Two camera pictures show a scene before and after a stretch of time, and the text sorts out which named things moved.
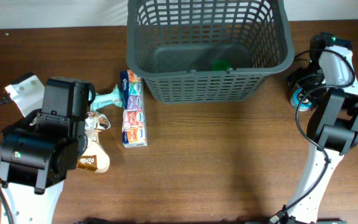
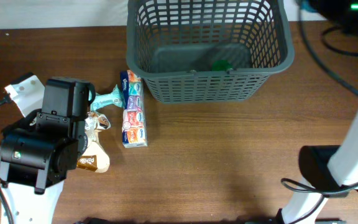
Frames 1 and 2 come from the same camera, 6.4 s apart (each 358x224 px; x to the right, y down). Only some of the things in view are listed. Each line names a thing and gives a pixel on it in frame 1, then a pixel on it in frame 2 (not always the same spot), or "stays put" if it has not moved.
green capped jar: [220, 65] stays put
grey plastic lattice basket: [207, 51] stays put
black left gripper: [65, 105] stays put
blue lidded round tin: [299, 104] → [307, 5]
